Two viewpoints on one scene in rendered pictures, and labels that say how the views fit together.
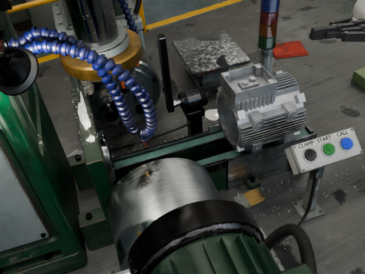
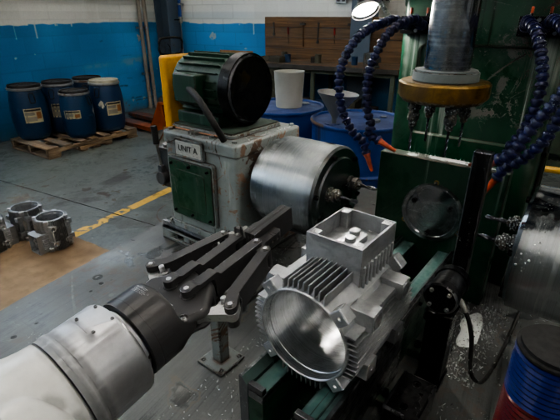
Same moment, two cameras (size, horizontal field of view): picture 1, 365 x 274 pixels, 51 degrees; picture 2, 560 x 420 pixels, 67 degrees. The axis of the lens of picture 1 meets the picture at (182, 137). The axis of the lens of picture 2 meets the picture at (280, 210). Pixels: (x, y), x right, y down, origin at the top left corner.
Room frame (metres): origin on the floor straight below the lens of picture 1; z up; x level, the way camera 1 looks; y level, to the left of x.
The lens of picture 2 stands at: (1.26, -0.67, 1.46)
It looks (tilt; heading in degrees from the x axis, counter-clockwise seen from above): 25 degrees down; 142
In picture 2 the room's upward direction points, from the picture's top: straight up
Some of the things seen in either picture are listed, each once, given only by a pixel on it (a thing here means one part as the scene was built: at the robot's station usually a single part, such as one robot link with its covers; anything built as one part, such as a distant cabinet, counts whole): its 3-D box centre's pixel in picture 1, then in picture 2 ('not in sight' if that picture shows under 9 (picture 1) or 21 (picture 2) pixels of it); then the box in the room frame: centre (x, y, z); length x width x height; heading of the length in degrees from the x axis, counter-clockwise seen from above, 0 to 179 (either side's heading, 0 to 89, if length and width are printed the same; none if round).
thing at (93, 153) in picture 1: (88, 170); (437, 219); (0.73, 0.27, 0.97); 0.30 x 0.11 x 0.34; 14
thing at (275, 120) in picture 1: (258, 111); (335, 303); (0.86, -0.23, 1.02); 0.20 x 0.19 x 0.19; 104
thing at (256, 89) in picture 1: (247, 88); (351, 245); (0.85, -0.19, 1.11); 0.12 x 0.11 x 0.07; 104
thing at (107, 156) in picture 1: (107, 154); (430, 212); (0.75, 0.21, 1.02); 0.15 x 0.02 x 0.15; 14
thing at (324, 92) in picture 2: not in sight; (337, 112); (-0.52, 1.17, 0.93); 0.25 x 0.24 x 0.25; 113
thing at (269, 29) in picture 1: (268, 27); not in sight; (1.19, -0.33, 1.10); 0.06 x 0.06 x 0.04
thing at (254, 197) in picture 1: (233, 206); not in sight; (0.69, -0.13, 0.80); 0.21 x 0.05 x 0.01; 110
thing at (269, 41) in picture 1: (266, 39); not in sight; (1.19, -0.33, 1.05); 0.06 x 0.06 x 0.04
